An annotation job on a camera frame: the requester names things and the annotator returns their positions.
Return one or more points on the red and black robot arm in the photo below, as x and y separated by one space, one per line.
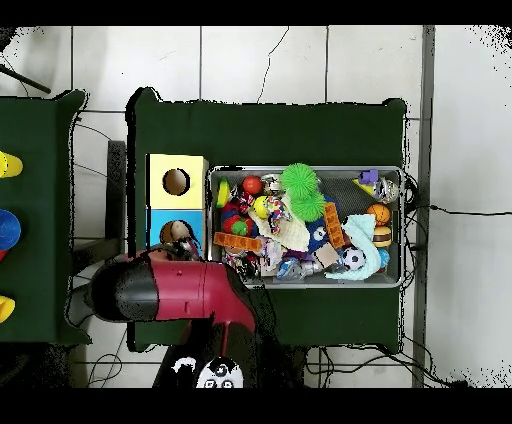
192 288

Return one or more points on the wooden box with three holes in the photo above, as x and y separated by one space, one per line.
196 196

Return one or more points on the yellow ball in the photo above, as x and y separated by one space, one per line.
260 206

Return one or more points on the colourful polka-dot cloth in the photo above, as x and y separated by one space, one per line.
277 210

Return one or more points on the red-orange ball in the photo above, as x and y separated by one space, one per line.
252 185

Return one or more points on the orange plastic tray block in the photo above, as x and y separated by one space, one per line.
236 240

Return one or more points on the cream waffle cloth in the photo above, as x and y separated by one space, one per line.
294 234

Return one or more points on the large green spiky ball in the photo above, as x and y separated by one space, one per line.
298 178

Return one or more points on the green cloth table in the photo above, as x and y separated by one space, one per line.
264 136
40 200

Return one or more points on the orange plastic toy piece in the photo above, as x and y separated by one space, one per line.
334 224

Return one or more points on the small soccer ball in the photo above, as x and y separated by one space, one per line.
353 258

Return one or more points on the mint green cloth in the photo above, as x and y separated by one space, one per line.
364 244

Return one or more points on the black floor stand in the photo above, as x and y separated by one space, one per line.
116 200

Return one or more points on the blue round cap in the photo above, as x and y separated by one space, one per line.
8 230

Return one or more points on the yellow cone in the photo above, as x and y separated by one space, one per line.
6 309
8 165

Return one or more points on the black rod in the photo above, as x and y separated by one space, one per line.
24 79

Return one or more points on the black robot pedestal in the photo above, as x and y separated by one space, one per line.
288 368

